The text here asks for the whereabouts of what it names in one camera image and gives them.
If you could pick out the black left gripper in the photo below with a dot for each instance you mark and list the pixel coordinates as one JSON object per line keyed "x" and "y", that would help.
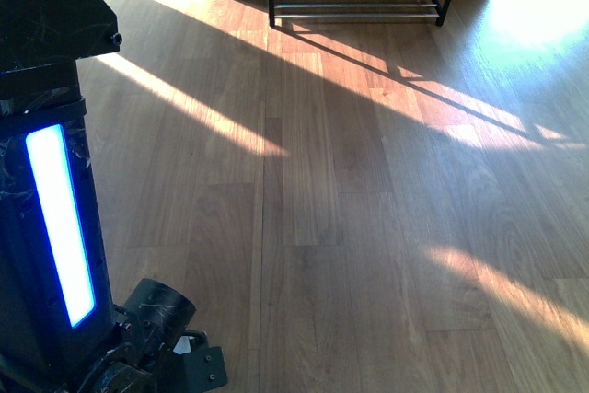
{"x": 139, "y": 354}

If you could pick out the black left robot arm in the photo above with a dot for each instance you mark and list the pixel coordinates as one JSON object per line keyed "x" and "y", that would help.
{"x": 60, "y": 331}

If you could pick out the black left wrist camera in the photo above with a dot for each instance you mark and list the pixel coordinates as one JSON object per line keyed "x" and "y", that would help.
{"x": 199, "y": 366}

